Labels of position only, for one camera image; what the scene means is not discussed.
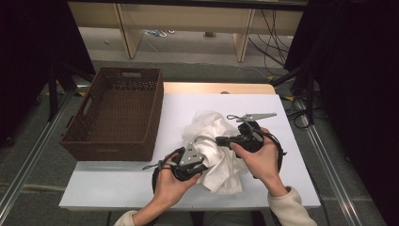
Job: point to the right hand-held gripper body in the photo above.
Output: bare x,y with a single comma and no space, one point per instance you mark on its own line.
251,141

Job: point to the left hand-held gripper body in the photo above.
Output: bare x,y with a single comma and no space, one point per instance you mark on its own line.
189,157

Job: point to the white garment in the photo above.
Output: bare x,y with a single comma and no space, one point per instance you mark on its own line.
226,175

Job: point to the brown woven basket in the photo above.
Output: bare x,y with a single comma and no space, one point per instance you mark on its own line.
122,113

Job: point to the person's right hand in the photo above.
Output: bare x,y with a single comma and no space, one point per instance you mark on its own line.
263,166

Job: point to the person's left hand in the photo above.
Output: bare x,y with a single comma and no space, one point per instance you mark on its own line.
171,191

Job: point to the light wooden table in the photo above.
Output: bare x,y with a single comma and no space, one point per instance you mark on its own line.
194,88

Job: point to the black tripod stand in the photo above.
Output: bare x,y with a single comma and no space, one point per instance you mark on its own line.
310,100

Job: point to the person's grey pants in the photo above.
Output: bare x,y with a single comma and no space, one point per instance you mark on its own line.
226,219

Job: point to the black curtain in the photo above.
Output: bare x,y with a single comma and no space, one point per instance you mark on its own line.
25,47
360,78

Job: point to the beige wooden shelf unit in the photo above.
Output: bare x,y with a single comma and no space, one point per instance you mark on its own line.
188,17

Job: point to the black metal stand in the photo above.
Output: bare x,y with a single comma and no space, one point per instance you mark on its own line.
52,94

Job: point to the metal floor rail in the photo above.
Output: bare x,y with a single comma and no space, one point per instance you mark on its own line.
31,160
332,179

